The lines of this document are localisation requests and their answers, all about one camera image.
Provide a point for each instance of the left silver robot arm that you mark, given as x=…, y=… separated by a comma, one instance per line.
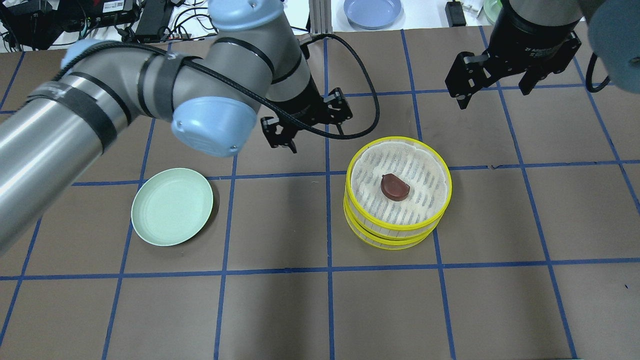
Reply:
x=211, y=102

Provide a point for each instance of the aluminium frame post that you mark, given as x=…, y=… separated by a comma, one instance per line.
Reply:
x=320, y=17

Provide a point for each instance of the yellow steamer basket with cloth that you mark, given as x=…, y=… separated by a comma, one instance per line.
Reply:
x=376, y=241

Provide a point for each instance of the blue plate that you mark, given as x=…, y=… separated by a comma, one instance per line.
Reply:
x=372, y=14

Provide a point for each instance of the green plate with blocks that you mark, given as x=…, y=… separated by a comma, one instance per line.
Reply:
x=492, y=9

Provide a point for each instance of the brown steamed bun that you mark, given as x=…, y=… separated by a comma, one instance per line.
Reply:
x=394, y=188

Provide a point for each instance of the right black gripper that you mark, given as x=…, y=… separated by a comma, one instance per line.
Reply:
x=530, y=39

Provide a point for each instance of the light green plate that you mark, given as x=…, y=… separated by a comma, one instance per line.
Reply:
x=172, y=207

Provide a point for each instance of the yellow rimmed steamer basket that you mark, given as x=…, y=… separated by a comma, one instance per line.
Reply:
x=415, y=163

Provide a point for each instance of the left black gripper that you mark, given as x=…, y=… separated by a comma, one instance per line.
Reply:
x=303, y=107

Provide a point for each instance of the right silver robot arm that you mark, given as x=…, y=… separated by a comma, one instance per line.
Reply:
x=613, y=31

